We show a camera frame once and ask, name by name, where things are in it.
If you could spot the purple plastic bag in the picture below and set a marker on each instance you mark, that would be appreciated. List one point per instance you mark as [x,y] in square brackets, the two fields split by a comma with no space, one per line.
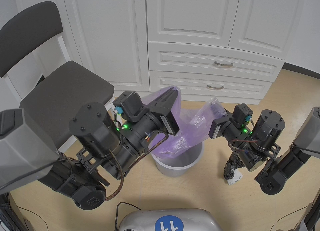
[185,124]

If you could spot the crumpled white paper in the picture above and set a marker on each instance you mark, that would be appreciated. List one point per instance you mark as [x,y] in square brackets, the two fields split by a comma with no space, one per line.
[236,178]

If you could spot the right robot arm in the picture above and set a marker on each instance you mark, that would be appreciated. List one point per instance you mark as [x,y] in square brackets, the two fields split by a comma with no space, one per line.
[270,127]

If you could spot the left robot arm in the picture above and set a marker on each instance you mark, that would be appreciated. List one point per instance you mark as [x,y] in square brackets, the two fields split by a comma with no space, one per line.
[22,149]

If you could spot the white chair grey cushions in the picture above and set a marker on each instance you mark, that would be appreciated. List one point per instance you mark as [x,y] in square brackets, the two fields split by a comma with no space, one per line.
[30,24]

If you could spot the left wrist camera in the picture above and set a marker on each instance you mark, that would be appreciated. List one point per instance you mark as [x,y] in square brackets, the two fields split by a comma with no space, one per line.
[130,102]

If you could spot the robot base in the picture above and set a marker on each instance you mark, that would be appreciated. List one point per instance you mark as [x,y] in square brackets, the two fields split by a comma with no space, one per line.
[195,220]

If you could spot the crumpled black plastic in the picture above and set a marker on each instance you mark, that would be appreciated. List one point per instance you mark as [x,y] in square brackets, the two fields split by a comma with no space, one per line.
[230,172]

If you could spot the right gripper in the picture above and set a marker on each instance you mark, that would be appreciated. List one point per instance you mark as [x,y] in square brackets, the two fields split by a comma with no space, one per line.
[225,129]

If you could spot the pale grey trash bin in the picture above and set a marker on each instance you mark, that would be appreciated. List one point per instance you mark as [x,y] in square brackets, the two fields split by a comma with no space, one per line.
[175,171]

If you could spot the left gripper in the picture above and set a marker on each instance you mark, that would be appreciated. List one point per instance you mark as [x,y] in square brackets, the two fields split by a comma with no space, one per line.
[147,129]

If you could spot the white wardrobe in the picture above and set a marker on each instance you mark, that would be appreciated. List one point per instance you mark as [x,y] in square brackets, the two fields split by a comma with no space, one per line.
[190,4]

